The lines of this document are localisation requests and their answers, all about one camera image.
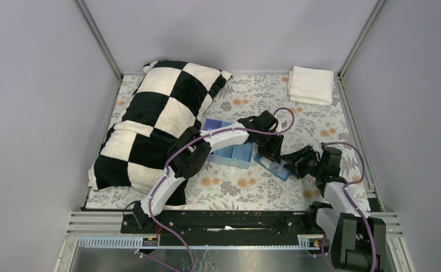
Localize white credit card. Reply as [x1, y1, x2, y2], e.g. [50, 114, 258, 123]
[259, 157, 278, 169]

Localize teal card holder wallet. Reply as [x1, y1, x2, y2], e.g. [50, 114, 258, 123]
[254, 154, 291, 181]

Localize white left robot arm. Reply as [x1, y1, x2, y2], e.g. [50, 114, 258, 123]
[133, 110, 283, 228]

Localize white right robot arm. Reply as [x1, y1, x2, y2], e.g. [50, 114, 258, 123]
[281, 144, 386, 271]

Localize blue three-compartment tray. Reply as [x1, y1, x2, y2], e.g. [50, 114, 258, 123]
[201, 118, 255, 169]

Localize floral patterned table cloth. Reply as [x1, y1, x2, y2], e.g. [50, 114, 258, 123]
[85, 73, 358, 213]

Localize folded white towel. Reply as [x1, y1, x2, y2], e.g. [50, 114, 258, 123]
[288, 66, 335, 106]

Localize black white checkered pillow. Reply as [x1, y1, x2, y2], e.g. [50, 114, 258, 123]
[88, 60, 232, 193]

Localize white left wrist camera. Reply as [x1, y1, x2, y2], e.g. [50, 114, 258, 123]
[275, 120, 289, 132]

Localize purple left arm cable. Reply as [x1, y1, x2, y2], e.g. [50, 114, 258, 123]
[147, 107, 295, 272]

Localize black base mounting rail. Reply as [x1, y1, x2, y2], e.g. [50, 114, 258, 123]
[121, 201, 331, 247]

